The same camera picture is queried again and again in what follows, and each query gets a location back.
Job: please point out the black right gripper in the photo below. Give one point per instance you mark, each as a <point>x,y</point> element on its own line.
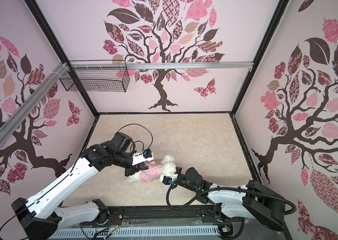
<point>179,171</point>

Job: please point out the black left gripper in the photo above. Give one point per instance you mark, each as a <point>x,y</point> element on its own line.
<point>134,169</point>

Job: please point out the white teddy bear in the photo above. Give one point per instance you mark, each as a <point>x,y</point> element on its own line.
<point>168,168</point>

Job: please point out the pink teddy hoodie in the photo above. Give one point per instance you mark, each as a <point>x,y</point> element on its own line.
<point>152,173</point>

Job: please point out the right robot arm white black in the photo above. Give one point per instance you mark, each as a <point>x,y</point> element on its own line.
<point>251,201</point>

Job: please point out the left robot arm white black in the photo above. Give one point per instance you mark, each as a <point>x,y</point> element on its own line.
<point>41,215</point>

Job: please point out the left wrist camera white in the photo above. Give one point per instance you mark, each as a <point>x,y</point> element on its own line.
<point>145,155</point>

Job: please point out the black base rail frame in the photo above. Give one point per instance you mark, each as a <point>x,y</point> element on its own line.
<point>162,216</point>

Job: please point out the white slotted cable duct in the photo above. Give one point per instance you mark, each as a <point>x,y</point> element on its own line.
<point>134,232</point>

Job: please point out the black wire basket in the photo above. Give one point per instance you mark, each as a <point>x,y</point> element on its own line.
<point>97,76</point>

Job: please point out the back aluminium rail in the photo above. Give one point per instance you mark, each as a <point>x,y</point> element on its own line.
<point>163,66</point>

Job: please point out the aluminium rail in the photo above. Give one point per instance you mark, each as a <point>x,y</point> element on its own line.
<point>25,109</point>
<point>163,66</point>

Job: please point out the left aluminium rail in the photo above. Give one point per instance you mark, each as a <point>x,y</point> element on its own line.
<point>25,109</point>

